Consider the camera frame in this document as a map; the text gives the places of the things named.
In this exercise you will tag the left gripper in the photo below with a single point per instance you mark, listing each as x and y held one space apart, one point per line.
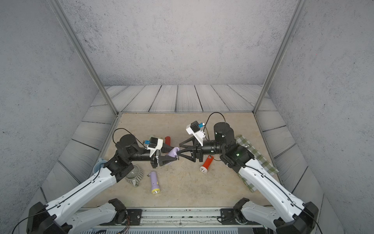
162 161

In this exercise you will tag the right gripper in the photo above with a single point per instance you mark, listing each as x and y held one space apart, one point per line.
197 154

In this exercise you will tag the purple flashlight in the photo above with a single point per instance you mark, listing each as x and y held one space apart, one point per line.
155 188
174 152

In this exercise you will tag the red flashlight all red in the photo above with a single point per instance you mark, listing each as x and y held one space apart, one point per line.
168 140

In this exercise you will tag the red flashlight white rim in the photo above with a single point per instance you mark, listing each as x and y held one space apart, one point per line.
204 168

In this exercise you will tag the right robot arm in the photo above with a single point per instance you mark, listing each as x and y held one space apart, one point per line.
287 214

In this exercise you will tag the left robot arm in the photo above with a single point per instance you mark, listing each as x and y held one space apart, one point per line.
61 216

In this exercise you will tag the light blue mug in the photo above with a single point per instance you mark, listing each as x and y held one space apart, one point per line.
100 163

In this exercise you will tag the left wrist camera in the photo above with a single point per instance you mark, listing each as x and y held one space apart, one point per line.
153 144

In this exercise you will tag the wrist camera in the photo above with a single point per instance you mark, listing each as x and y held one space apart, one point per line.
197 130
153 144

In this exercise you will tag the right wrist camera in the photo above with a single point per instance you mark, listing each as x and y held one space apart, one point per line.
197 130

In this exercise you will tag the aluminium mounting rail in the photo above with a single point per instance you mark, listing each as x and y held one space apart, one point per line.
181 218

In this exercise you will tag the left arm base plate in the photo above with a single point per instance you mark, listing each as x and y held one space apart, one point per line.
131 217

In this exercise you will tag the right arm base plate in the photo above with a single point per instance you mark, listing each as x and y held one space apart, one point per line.
229 216

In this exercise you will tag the left aluminium frame post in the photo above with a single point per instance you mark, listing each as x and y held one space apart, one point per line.
65 24

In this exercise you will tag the aluminium frame post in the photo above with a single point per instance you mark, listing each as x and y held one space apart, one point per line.
65 24
281 52

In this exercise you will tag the right aluminium frame post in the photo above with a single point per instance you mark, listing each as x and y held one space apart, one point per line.
281 52

